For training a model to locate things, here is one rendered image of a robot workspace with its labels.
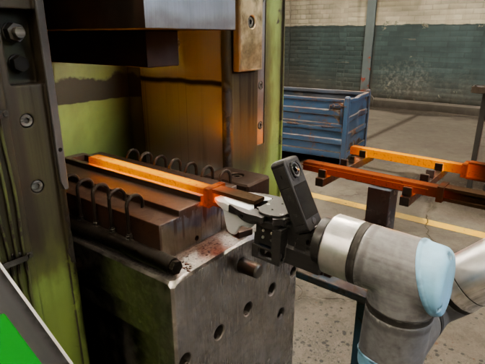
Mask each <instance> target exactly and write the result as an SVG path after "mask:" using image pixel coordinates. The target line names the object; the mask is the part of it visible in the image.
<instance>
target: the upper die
mask: <svg viewBox="0 0 485 364"><path fill-rule="evenodd" d="M43 3H44V9H45V19H46V24H47V31H93V30H177V31H193V30H235V0H43Z"/></svg>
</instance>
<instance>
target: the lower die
mask: <svg viewBox="0 0 485 364"><path fill-rule="evenodd" d="M81 155H88V156H94V155H104V156H106V157H111V158H115V159H117V160H122V161H126V162H128V163H133V164H136V165H141V166H144V167H147V168H152V169H155V170H160V171H163V172H166V173H171V174H174V175H177V176H182V177H185V178H189V179H193V180H196V181H200V182H204V183H208V184H211V185H212V184H215V183H218V182H219V181H217V180H214V179H210V178H205V177H201V176H199V175H194V174H190V173H184V172H181V171H178V170H173V169H168V168H164V167H161V166H158V165H153V164H149V163H146V162H139V161H137V160H132V159H126V158H125V157H120V156H117V155H112V154H108V153H105V152H97V153H94V154H91V155H90V154H87V153H79V154H76V155H70V156H67V157H65V162H66V172H67V174H69V173H75V174H77V175H78V176H79V178H80V179H82V178H91V179H92V180H93V181H94V184H95V185H96V184H97V183H106V184H107V185H108V186H109V188H110V191H111V190H113V189H115V188H122V189H123V190H124V191H125V192H126V197H127V198H128V196H130V195H131V194H134V193H138V194H141V195H142V196H143V198H144V207H143V208H141V205H140V200H139V198H138V197H134V198H132V199H131V200H130V202H129V205H128V209H129V217H130V225H131V234H132V236H133V239H134V240H135V241H138V242H140V243H143V244H144V245H146V246H149V247H152V248H155V249H157V250H159V251H162V252H165V253H166V254H169V255H172V256H175V255H176V254H178V253H180V252H182V251H184V250H186V249H187V248H190V247H191V246H193V245H195V244H197V243H199V242H201V241H202V240H204V239H206V238H208V237H209V236H211V235H213V234H215V233H217V232H219V231H220V230H223V229H225V228H226V227H227V226H226V222H225V218H224V211H223V209H222V208H219V207H215V206H213V207H210V208H207V207H204V195H203V194H199V193H196V192H193V191H189V190H185V189H183V188H178V187H175V186H171V185H167V184H164V183H160V182H157V181H152V180H149V179H146V178H142V177H138V176H136V175H131V174H128V173H123V172H120V171H117V170H113V169H110V168H105V167H103V166H99V165H95V164H92V163H88V162H84V161H81V160H76V159H74V158H72V157H78V156H81ZM68 183H69V188H68V189H66V196H67V202H68V207H69V211H70V214H71V215H74V216H75V217H78V214H79V213H78V206H77V196H76V190H75V188H76V184H77V180H76V178H75V177H73V176H72V177H69V178H68ZM91 190H92V189H91V184H90V182H89V181H85V182H83V183H81V186H80V187H79V193H80V199H81V205H82V214H83V215H84V219H85V220H86V221H88V222H91V223H93V220H94V219H93V212H92V201H91ZM125 202H126V201H124V200H123V194H122V193H121V192H119V191H117V192H115V193H114V194H113V195H112V197H111V205H112V213H113V226H114V227H115V231H116V232H117V234H120V235H122V236H124V237H126V234H127V229H126V215H125ZM95 203H96V210H97V219H98V221H99V225H100V227H102V228H105V229H108V230H109V227H110V223H109V216H108V203H107V192H106V188H105V187H104V186H100V187H98V188H97V189H96V190H95ZM197 235H198V236H199V238H198V240H197V241H195V237H196V236H197Z"/></svg>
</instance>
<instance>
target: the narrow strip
mask: <svg viewBox="0 0 485 364"><path fill-rule="evenodd" d="M34 4H35V13H36V19H37V24H38V34H39V39H40V49H41V54H42V59H43V68H44V74H45V83H46V89H47V94H48V104H49V109H50V115H51V124H52V130H53V139H54V144H55V150H56V159H57V165H58V174H59V179H60V182H61V185H62V186H63V188H64V189H65V190H66V189H68V188H69V183H68V178H67V172H66V162H65V156H64V146H63V141H62V135H61V125H60V119H59V114H58V104H57V98H56V88H55V82H54V77H53V67H52V61H51V52H50V46H49V40H48V31H47V24H46V19H45V9H44V3H43V0H34Z"/></svg>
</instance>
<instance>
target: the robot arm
mask: <svg viewBox="0 0 485 364"><path fill-rule="evenodd" d="M271 169H272V172H273V174H274V178H275V180H276V183H277V185H278V187H279V190H280V193H281V196H282V198H281V197H279V196H274V195H270V194H261V193H256V192H254V193H253V194H257V195H261V196H264V197H265V199H264V200H263V201H262V202H261V206H260V207H257V209H254V204H249V203H247V202H243V201H239V200H236V199H232V198H229V197H226V196H221V195H220V196H216V197H215V198H214V201H215V202H216V203H217V205H218V206H220V207H221V208H222V209H223V211H224V218H225V222H226V226H227V230H228V232H229V233H231V234H233V235H235V234H237V233H238V231H239V229H240V228H241V227H242V226H245V227H247V228H251V227H253V226H254V225H255V224H256V231H255V234H254V243H252V256H254V257H256V258H258V259H261V260H263V261H266V262H268V263H270V264H273V265H276V266H278V267H279V266H280V265H282V264H283V263H287V264H290V265H292V266H294V267H298V268H300V269H303V270H305V271H307V272H310V273H313V274H316V275H319V274H320V273H321V272H323V273H326V274H329V275H331V276H333V277H336V278H339V279H340V280H344V281H346V282H349V283H352V284H353V285H356V286H359V287H362V288H364V289H366V290H367V297H366V301H365V306H364V315H363V319H362V328H361V333H360V338H359V343H358V344H357V349H358V353H357V360H358V363H359V364H424V360H425V357H426V356H427V354H428V352H429V351H430V350H431V348H432V346H433V345H434V343H435V342H436V341H437V339H438V337H439V336H440V335H441V333H442V331H443V330H444V328H445V327H446V326H447V324H449V323H450V322H451V321H454V320H457V319H460V318H462V317H464V316H467V315H469V314H471V313H475V312H477V310H478V309H480V308H483V307H484V306H485V238H483V239H481V240H479V241H477V242H475V243H473V244H471V245H470V246H468V247H466V248H464V249H462V250H460V251H458V252H456V253H453V251H452V250H451V249H450V248H449V247H447V246H444V245H442V244H439V243H435V242H433V241H431V240H430V239H428V238H420V237H417V236H414V235H409V234H407V233H402V232H400V231H397V230H393V229H390V228H387V227H383V226H380V225H376V224H372V223H370V222H366V221H363V220H359V219H356V218H353V217H349V216H346V215H343V214H338V215H336V216H335V217H333V218H332V217H324V218H323V219H321V218H320V215H319V212H318V209H317V207H316V205H315V202H314V199H313V196H312V194H311V191H310V188H309V186H308V184H307V181H306V178H305V175H304V173H303V170H302V167H301V165H300V162H299V160H298V157H297V156H295V155H292V156H289V157H286V158H284V159H282V160H279V161H276V162H274V163H273V164H272V165H271ZM258 248H260V252H261V253H262V254H265V253H266V252H268V251H269V252H271V260H269V259H266V258H263V257H262V256H259V255H258ZM281 255H282V257H281Z"/></svg>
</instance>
